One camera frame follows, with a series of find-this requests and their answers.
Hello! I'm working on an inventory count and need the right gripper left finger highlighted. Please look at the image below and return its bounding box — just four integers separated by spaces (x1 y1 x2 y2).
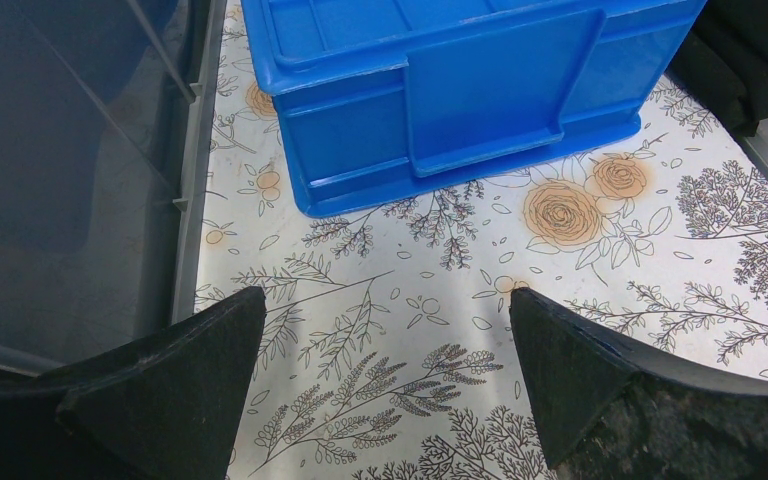
0 287 266 479

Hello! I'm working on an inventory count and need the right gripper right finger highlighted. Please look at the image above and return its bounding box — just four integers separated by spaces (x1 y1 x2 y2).
509 288 768 479

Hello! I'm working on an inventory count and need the large grey plastic crate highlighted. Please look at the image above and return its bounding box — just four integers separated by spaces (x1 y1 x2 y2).
0 1 226 376

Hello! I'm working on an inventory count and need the blue plastic divided crate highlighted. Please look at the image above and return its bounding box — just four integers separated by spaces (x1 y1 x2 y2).
242 0 703 218

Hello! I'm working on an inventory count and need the floral patterned table mat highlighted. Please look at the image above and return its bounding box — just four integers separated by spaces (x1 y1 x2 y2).
194 1 768 479

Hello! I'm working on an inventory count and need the black cloth bundle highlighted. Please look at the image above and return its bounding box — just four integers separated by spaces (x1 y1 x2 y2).
669 0 768 136

